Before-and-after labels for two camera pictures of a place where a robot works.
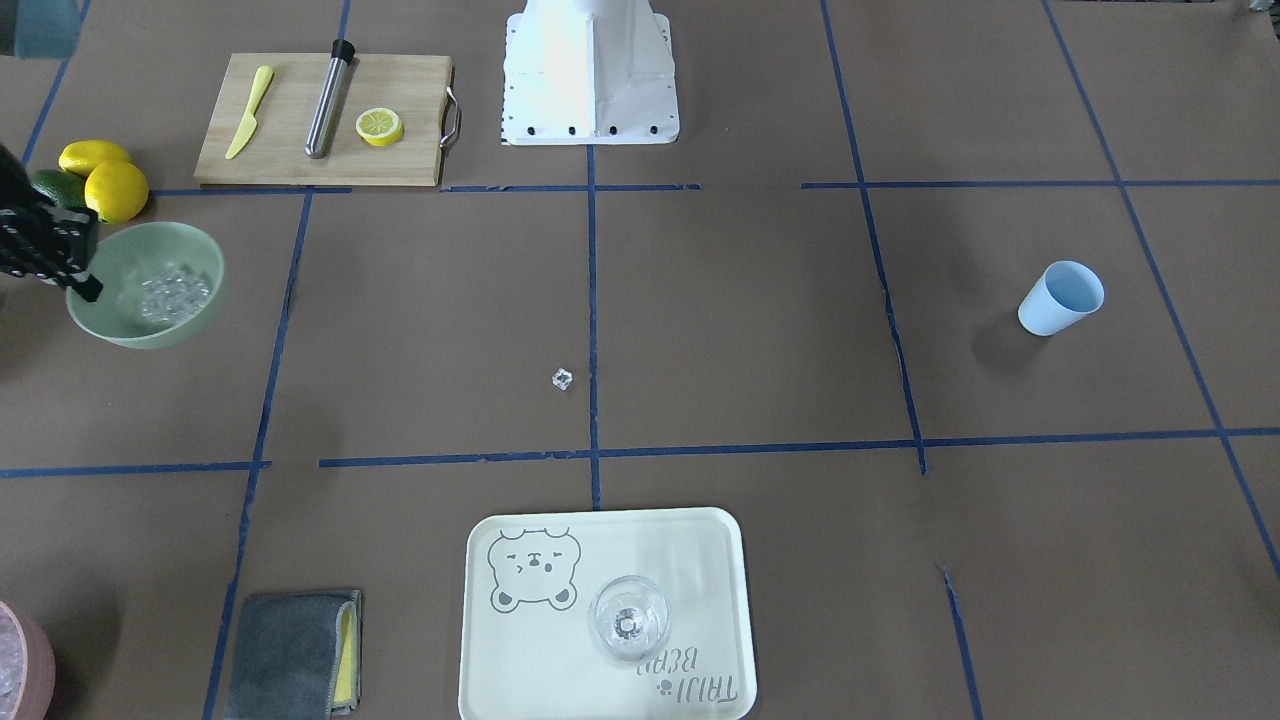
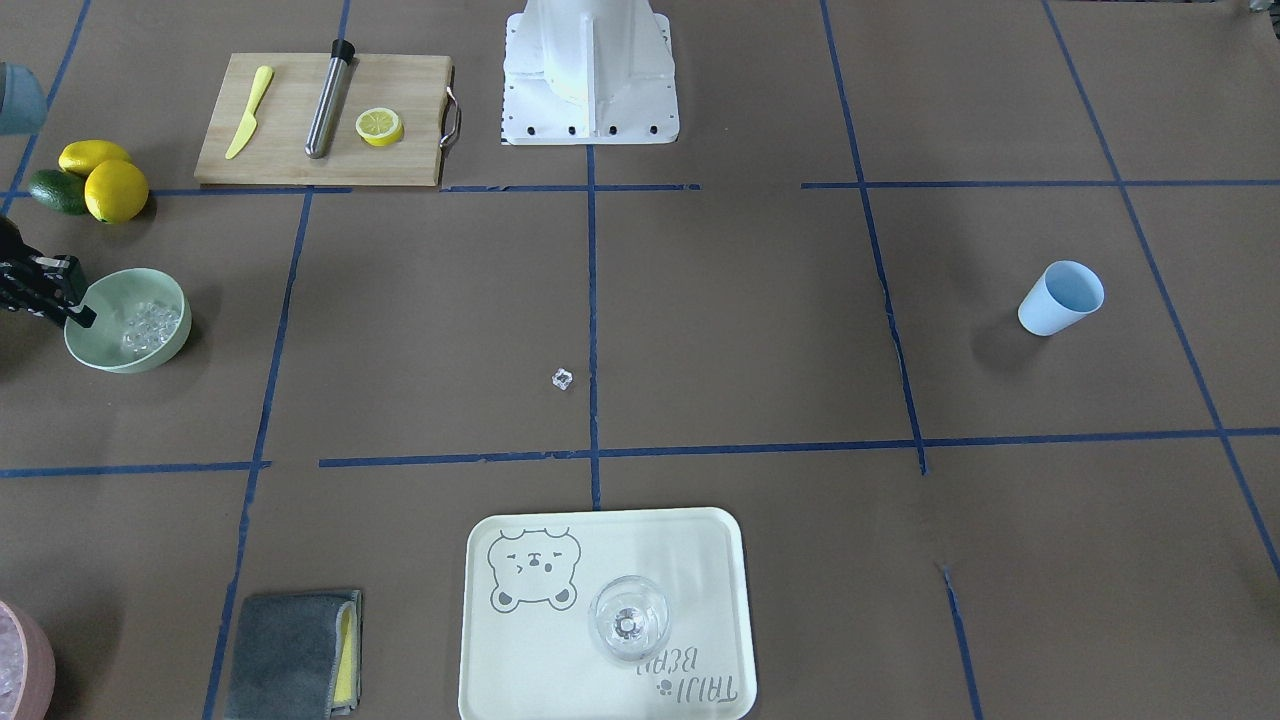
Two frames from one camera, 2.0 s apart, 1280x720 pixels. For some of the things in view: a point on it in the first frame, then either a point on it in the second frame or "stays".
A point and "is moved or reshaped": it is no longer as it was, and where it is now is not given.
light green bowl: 159,281 is moved or reshaped
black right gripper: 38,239 -> 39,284
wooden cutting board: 272,149 stays
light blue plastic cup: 1064,292 stays
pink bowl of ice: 27,667 stays
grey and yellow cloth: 296,656 stays
